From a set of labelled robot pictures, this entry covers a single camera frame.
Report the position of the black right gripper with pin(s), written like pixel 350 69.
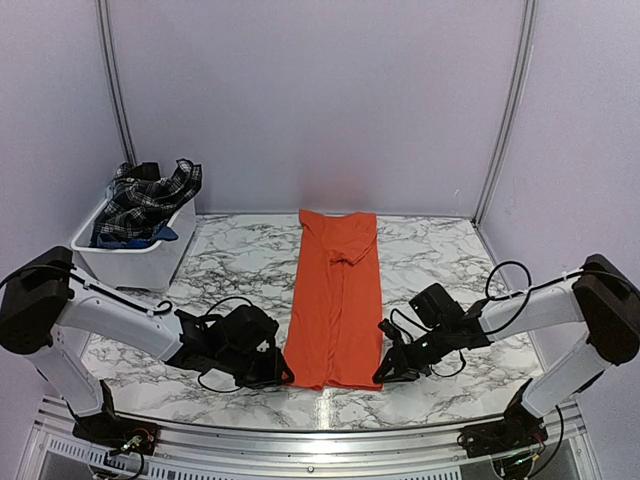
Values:
pixel 400 361

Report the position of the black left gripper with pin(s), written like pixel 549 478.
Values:
pixel 274 371

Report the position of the orange t-shirt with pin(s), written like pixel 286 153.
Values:
pixel 333 338

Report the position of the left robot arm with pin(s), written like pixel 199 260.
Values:
pixel 51 293

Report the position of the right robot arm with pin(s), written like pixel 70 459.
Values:
pixel 596 295

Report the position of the white plastic laundry bin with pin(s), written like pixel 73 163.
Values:
pixel 151 268

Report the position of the blue garment in bin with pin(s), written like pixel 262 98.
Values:
pixel 110 242

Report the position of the black white plaid shirt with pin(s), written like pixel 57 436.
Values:
pixel 140 200

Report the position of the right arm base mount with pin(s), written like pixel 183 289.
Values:
pixel 500 436

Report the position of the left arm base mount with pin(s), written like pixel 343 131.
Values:
pixel 115 432

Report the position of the aluminium front frame rail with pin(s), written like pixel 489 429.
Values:
pixel 192 451

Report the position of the right aluminium corner post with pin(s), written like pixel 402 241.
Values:
pixel 525 46

